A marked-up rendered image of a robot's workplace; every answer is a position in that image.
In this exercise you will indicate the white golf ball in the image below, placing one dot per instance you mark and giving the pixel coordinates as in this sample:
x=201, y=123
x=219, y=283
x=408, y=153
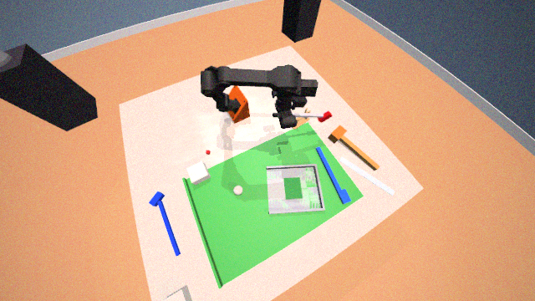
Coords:
x=237, y=190

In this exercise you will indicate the red golf putter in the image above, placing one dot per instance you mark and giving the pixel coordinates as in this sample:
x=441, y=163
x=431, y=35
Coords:
x=320, y=116

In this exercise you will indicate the green flat mat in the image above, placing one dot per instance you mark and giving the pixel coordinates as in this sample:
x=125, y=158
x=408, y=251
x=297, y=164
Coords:
x=239, y=230

